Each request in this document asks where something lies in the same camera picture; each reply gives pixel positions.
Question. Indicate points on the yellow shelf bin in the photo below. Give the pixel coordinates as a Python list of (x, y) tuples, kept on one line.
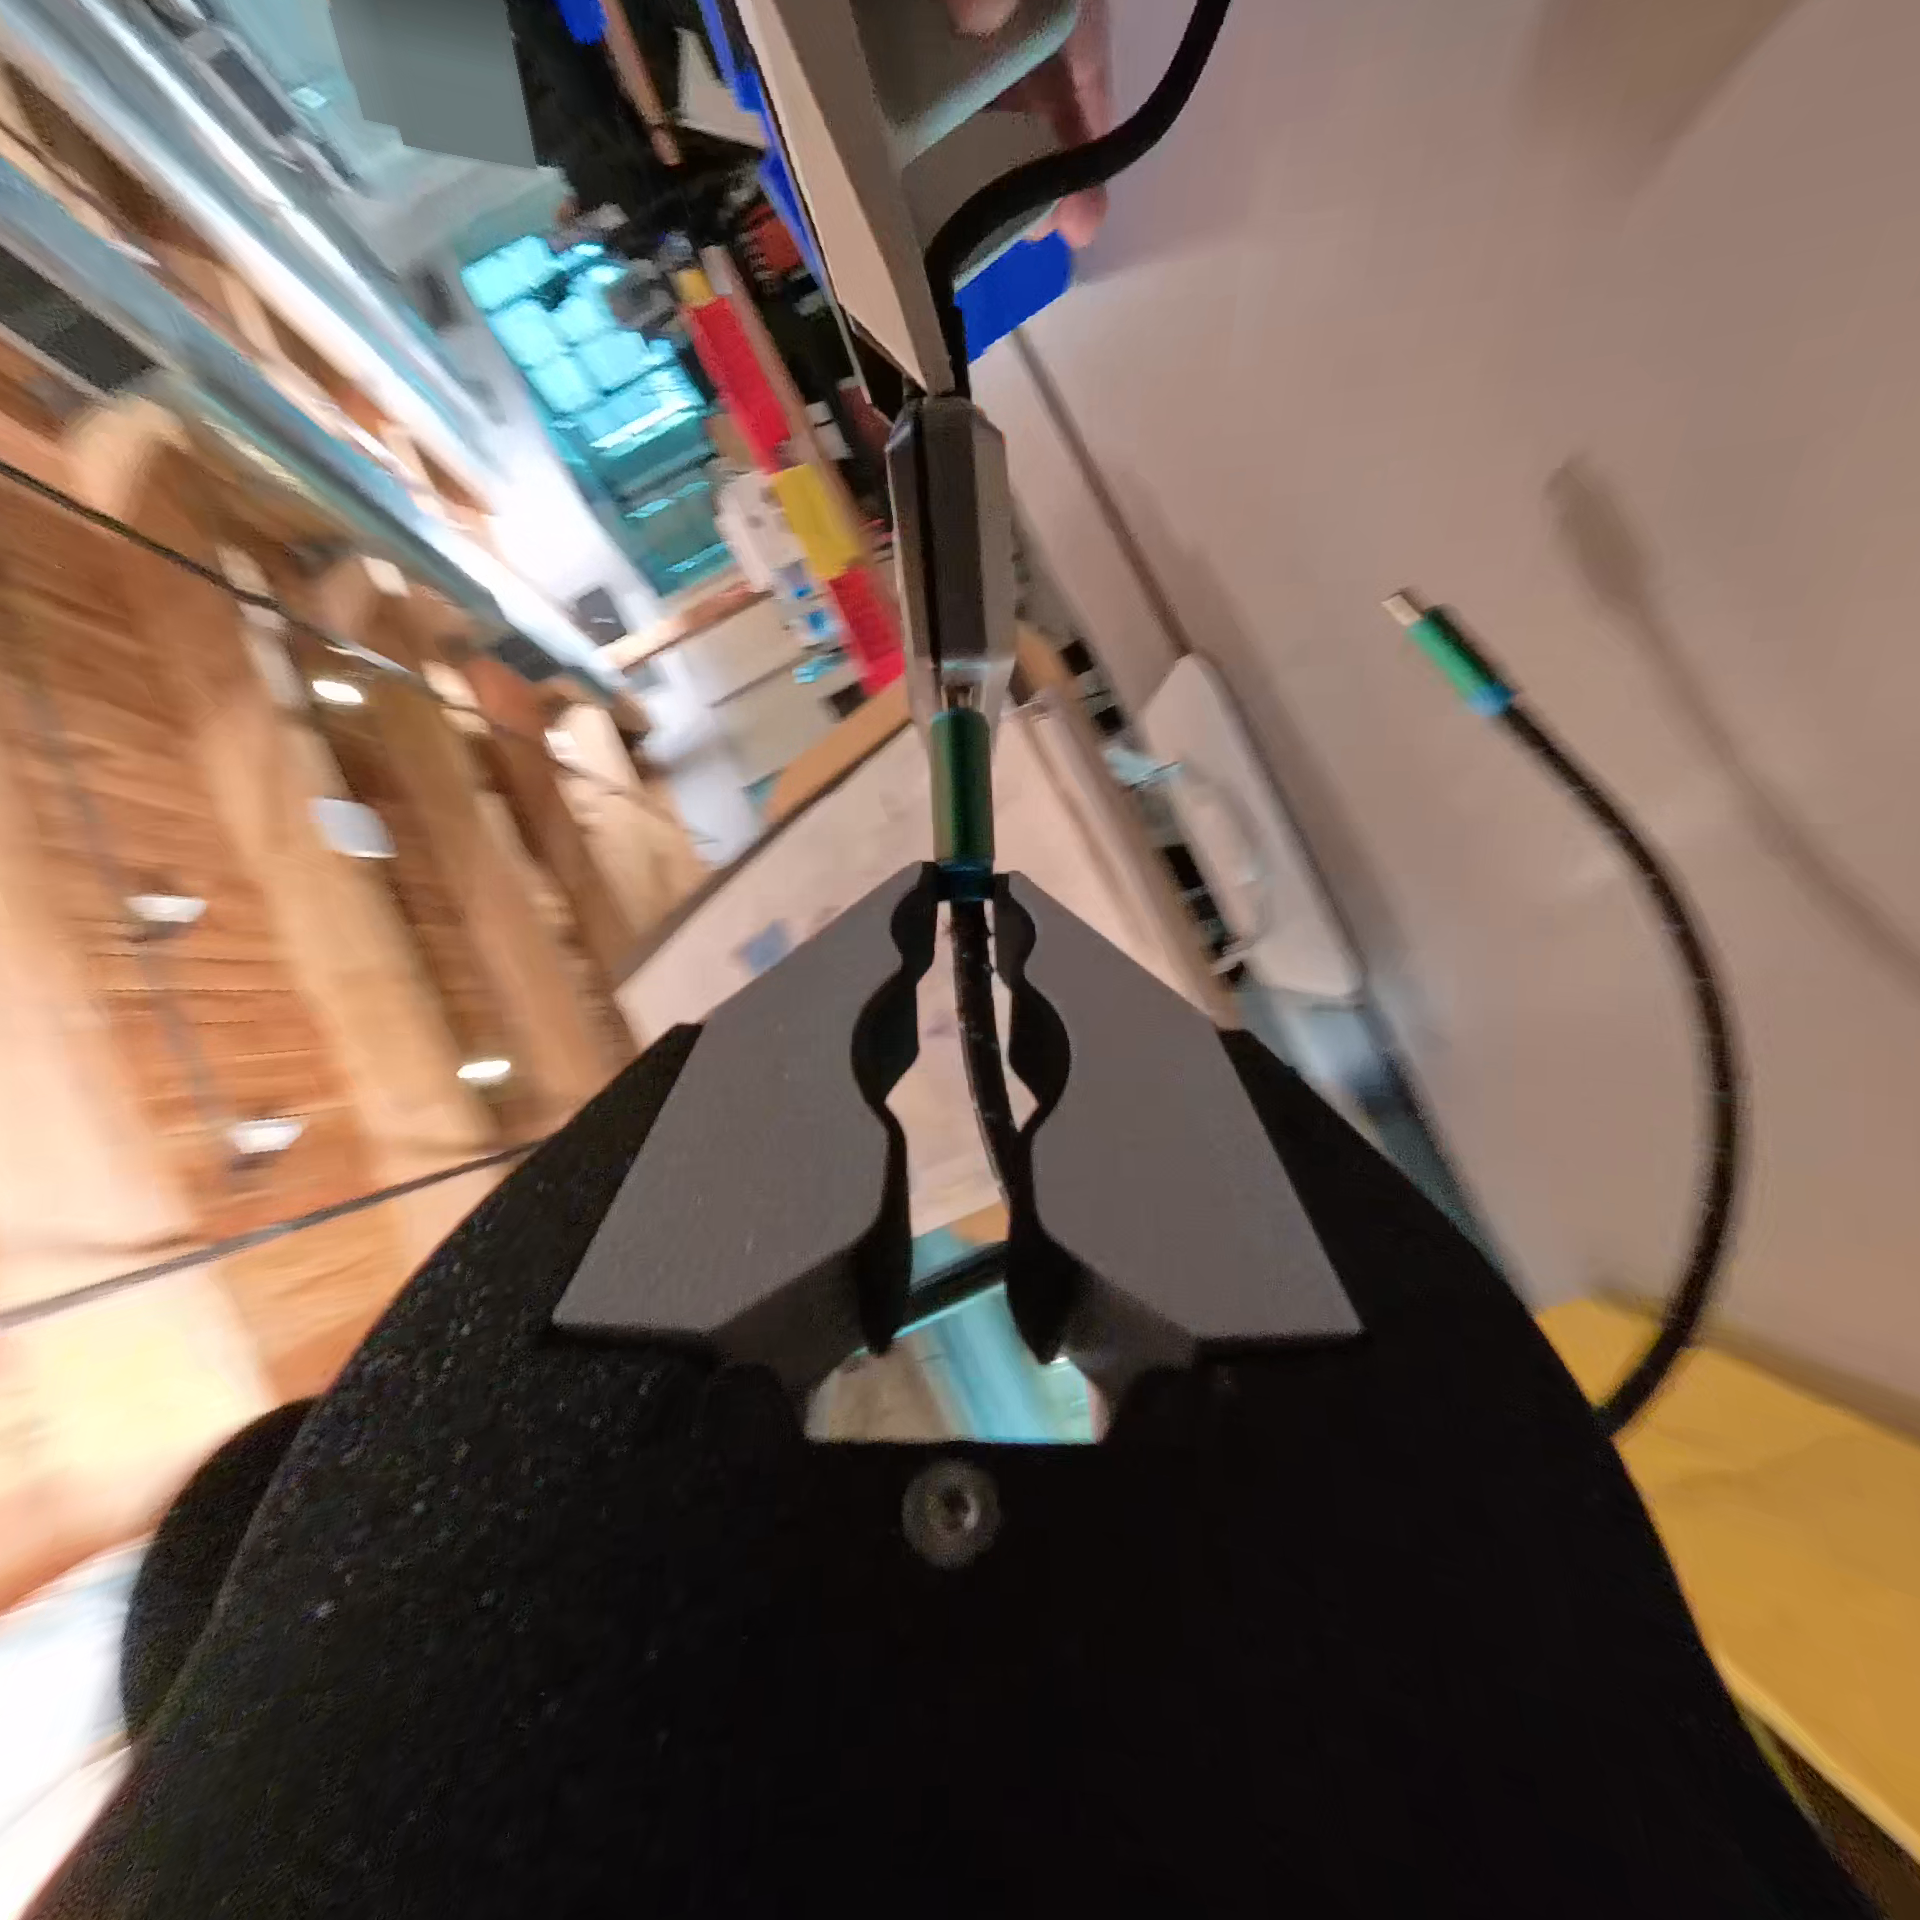
[(817, 516)]

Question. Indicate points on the yellow plastic bin with divider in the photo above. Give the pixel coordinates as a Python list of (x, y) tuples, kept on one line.
[(1770, 1530)]

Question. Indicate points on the small red shelf bin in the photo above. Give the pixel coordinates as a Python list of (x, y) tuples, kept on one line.
[(868, 632)]

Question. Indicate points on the person's right hand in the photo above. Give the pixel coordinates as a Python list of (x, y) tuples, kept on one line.
[(1081, 106)]

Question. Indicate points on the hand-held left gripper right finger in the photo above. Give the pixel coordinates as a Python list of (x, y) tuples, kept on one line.
[(1186, 1186)]

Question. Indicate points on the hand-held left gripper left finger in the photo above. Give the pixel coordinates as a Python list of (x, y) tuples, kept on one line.
[(749, 1172)]

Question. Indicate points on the long red shelf bin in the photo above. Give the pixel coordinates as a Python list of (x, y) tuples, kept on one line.
[(735, 368)]

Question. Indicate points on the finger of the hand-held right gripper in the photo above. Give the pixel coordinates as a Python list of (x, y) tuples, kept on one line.
[(841, 164)]

